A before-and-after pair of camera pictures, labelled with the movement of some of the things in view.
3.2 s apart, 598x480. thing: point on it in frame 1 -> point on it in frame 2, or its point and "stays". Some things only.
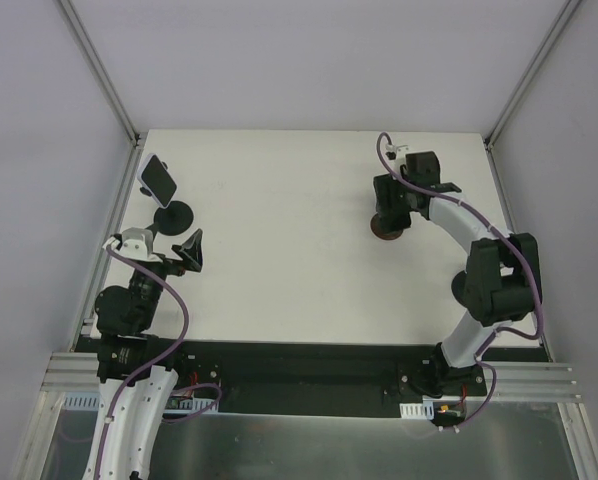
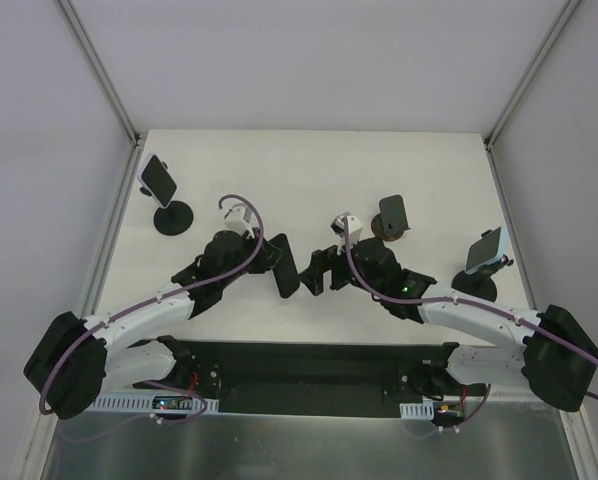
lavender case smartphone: x=157 y=180 stays
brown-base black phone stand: x=387 y=225 stays
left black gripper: x=177 y=260 -> x=267 y=252
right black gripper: x=390 y=210 -> x=336 y=270
